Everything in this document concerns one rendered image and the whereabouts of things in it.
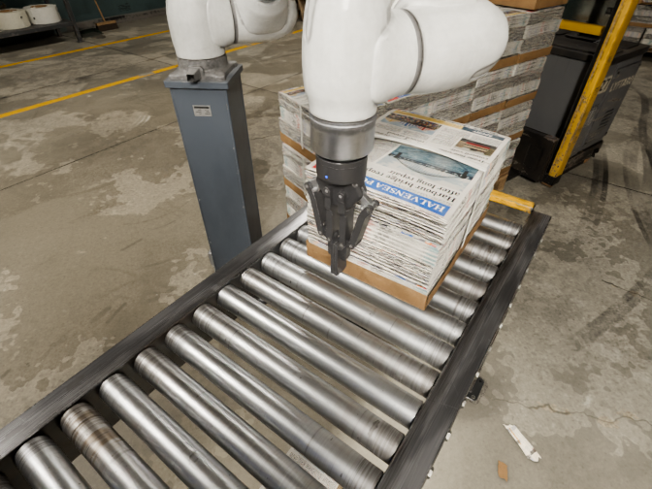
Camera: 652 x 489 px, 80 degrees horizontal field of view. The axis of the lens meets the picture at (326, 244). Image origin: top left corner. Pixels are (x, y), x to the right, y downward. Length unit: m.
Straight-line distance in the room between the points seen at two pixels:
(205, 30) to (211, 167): 0.44
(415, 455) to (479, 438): 0.97
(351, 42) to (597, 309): 1.92
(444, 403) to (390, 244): 0.28
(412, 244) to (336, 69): 0.35
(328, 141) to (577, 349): 1.65
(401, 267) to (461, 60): 0.37
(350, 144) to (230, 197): 1.07
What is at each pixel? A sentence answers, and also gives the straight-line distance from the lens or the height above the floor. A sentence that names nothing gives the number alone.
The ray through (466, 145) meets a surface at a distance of 0.88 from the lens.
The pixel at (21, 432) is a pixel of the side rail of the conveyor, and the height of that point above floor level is 0.80.
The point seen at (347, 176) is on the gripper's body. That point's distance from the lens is 0.55.
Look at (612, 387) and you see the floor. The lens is 1.95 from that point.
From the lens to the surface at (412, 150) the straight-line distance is 0.83.
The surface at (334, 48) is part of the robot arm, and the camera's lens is 0.47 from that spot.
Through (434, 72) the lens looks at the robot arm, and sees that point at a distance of 0.54.
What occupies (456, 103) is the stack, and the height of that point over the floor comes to 0.73.
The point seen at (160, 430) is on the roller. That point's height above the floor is 0.80.
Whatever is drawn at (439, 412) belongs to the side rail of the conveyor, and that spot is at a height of 0.80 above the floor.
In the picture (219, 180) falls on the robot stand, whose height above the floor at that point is 0.64.
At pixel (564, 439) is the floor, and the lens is 1.73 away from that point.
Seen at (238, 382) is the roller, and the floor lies 0.80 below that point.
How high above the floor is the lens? 1.39
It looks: 40 degrees down
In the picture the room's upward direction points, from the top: straight up
